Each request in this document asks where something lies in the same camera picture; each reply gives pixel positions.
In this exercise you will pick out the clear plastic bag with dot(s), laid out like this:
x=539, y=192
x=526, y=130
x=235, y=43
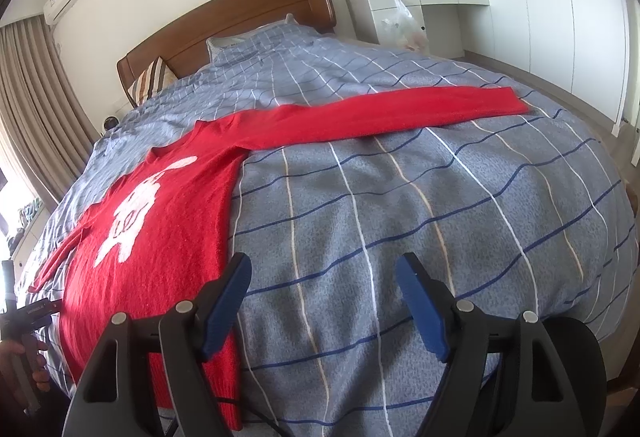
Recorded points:
x=406, y=27

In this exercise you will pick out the wooden bed headboard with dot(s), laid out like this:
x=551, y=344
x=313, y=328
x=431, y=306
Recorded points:
x=225, y=22

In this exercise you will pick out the white bedside cabinet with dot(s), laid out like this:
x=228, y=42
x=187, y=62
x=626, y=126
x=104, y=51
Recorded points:
x=370, y=7

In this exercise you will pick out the red sweater with white print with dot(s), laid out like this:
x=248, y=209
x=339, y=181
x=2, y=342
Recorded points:
x=165, y=242

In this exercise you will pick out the brown striped pillow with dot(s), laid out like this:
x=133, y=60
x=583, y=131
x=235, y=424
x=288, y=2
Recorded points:
x=150, y=79

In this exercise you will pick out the person's left hand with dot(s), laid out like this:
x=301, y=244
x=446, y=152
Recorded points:
x=36, y=373

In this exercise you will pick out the beige curtain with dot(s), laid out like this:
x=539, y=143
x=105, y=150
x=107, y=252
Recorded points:
x=35, y=92

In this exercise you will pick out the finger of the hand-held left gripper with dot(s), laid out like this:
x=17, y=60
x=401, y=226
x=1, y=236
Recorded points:
x=42, y=308

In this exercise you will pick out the grey plaid blanket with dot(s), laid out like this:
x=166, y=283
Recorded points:
x=400, y=197

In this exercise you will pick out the white wardrobe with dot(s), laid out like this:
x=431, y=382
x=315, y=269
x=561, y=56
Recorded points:
x=550, y=7

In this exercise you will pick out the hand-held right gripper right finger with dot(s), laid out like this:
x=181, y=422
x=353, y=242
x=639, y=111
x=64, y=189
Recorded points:
x=422, y=312

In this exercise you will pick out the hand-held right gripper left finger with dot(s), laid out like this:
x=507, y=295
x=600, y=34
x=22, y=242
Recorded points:
x=226, y=312

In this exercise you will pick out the small dark round object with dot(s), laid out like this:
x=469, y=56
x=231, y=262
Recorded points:
x=110, y=122

